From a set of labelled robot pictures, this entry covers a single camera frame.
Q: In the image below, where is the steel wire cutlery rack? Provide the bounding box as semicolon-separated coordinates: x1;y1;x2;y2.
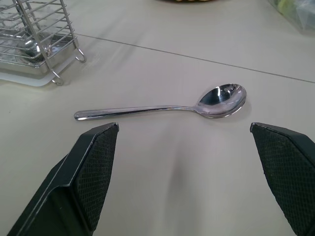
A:
0;0;87;86

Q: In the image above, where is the clear plastic bag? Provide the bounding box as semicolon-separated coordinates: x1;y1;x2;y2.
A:
267;0;315;37

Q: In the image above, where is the white plastic drip tray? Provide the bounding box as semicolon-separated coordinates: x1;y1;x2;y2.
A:
0;54;77;88

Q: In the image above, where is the spoon inside wire rack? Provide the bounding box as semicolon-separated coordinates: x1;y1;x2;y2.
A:
20;39;42;59

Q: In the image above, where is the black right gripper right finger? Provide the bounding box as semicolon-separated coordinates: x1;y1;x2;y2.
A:
249;122;315;236

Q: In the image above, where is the stainless steel spoon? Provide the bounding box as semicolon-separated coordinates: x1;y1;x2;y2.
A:
74;84;248;122

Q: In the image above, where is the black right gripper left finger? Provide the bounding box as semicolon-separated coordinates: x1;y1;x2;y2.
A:
7;122;120;236

